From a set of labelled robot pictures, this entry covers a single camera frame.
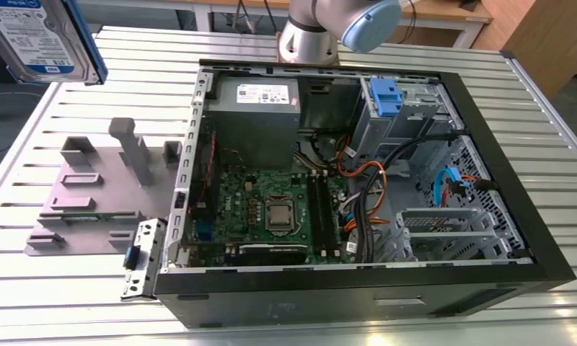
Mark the hard disk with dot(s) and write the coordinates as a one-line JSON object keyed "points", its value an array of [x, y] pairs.
{"points": [[33, 36]]}

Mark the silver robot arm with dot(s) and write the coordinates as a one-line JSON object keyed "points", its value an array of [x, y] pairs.
{"points": [[312, 43]]}

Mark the metal disk bay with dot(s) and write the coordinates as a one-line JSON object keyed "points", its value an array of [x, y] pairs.
{"points": [[404, 248]]}

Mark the black CPU socket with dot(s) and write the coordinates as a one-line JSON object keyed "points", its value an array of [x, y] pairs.
{"points": [[280, 199]]}

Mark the silver CPU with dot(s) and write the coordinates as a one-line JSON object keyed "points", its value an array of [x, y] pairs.
{"points": [[280, 215]]}

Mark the black RAM slot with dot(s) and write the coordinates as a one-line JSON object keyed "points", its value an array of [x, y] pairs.
{"points": [[331, 212], [317, 212]]}

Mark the green motherboard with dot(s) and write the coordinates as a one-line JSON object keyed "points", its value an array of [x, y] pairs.
{"points": [[236, 194]]}

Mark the grey power supply unit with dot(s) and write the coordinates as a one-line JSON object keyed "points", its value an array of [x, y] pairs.
{"points": [[249, 137]]}

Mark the black graphics card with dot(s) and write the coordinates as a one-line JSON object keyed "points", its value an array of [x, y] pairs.
{"points": [[273, 254]]}

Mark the grey metal drive cage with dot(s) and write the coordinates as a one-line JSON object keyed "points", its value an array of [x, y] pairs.
{"points": [[404, 126]]}

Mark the blue plastic drive latch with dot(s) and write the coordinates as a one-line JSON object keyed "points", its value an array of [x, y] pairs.
{"points": [[387, 97]]}

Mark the black PC case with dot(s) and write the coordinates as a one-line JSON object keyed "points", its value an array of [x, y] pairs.
{"points": [[317, 299]]}

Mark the grey parts rack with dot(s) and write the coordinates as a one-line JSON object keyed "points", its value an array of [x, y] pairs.
{"points": [[100, 223]]}

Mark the white table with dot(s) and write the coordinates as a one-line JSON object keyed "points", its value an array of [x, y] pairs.
{"points": [[139, 3]]}

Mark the wooden desk with white legs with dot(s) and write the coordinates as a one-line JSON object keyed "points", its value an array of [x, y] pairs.
{"points": [[452, 11]]}

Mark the wooden cabinet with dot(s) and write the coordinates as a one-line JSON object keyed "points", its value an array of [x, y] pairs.
{"points": [[548, 36]]}

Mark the metal bracket with blue latch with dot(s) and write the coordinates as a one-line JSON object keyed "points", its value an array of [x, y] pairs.
{"points": [[149, 252]]}

